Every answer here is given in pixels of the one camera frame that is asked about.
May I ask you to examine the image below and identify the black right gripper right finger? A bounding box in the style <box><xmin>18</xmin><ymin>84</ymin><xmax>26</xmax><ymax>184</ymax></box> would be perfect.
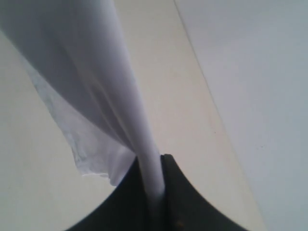
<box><xmin>161</xmin><ymin>154</ymin><xmax>243</xmax><ymax>231</ymax></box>

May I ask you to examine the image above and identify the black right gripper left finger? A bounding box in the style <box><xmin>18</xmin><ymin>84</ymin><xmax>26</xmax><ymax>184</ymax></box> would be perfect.
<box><xmin>61</xmin><ymin>156</ymin><xmax>150</xmax><ymax>231</ymax></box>

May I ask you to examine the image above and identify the white t-shirt red lettering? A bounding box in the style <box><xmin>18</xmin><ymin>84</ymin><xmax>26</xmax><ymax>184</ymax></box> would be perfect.
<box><xmin>0</xmin><ymin>0</ymin><xmax>165</xmax><ymax>197</ymax></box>

